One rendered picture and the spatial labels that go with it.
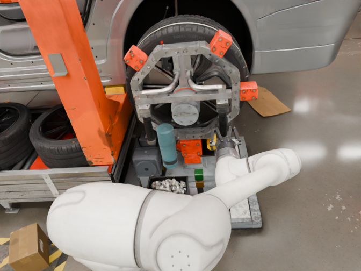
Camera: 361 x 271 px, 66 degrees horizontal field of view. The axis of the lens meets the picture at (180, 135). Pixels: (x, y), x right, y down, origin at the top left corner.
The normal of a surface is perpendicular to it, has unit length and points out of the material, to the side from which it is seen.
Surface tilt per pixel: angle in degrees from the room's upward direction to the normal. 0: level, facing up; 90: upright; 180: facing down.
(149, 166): 90
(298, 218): 0
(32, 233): 0
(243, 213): 0
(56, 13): 90
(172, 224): 17
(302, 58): 90
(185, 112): 90
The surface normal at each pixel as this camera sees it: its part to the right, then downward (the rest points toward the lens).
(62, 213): -0.46, -0.40
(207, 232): 0.61, -0.60
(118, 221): -0.06, -0.37
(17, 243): -0.11, -0.78
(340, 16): 0.18, 0.62
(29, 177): -0.04, 0.62
